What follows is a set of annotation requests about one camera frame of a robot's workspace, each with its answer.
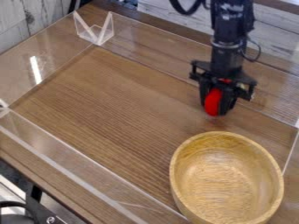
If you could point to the wooden oval bowl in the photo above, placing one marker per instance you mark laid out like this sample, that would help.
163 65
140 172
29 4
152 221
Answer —
225 180

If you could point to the black metal table bracket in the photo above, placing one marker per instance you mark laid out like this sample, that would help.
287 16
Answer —
49 211

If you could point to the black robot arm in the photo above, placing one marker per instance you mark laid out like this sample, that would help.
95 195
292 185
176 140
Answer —
232 20

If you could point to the red toy strawberry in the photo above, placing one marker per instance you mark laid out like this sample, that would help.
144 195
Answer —
212 102

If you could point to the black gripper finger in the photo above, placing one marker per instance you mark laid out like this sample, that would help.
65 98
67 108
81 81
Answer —
227 101
204 89

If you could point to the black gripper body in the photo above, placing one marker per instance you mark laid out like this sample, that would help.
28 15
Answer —
236 80

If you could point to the clear acrylic tray wall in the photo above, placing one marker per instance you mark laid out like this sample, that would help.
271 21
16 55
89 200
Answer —
95 115

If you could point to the clear acrylic corner bracket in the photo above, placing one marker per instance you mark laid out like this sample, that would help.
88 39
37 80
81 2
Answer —
95 34

